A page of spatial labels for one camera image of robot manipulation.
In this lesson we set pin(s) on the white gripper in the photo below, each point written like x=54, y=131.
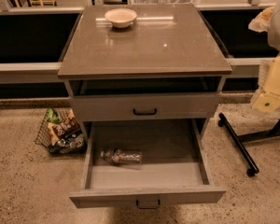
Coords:
x=268, y=96

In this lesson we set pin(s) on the clear plastic water bottle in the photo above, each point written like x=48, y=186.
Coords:
x=122, y=156

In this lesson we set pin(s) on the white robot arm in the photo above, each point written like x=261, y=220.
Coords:
x=274, y=28

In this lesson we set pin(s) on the grey cabinet with counter top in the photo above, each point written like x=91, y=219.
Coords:
x=168, y=49

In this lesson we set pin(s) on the closed grey upper drawer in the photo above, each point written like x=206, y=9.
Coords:
x=133, y=107

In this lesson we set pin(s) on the open grey middle drawer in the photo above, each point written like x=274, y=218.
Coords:
x=173, y=169

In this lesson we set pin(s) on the grey metal railing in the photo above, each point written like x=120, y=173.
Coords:
x=25, y=67

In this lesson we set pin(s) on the black wheeled stand base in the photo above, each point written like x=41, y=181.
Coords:
x=239, y=141

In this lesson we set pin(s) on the white ceramic bowl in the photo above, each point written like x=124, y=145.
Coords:
x=121, y=17

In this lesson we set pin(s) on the brown snack bag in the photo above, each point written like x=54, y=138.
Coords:
x=58, y=131

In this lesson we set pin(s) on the green snack bag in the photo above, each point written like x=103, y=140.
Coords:
x=52, y=116

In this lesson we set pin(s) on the wire basket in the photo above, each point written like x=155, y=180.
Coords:
x=73, y=144

